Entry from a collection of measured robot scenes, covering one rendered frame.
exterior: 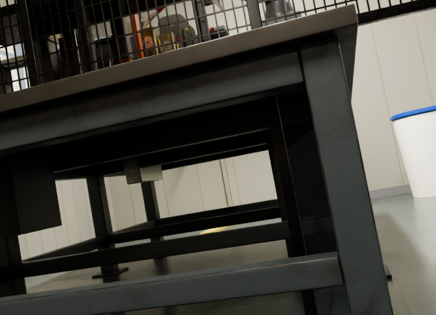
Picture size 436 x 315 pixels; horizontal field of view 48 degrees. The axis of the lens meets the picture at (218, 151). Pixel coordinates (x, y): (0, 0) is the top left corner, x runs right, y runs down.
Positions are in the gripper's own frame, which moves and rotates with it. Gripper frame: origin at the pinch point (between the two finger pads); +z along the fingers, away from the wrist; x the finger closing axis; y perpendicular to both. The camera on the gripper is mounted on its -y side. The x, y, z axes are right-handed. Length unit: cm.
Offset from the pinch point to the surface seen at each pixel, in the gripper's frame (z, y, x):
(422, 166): 102, 187, -93
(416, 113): 60, 182, -97
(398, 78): 18, 261, -92
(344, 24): 61, -143, -72
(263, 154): 65, 247, 50
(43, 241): 108, 98, 213
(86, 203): 82, 176, 221
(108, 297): 107, -144, -11
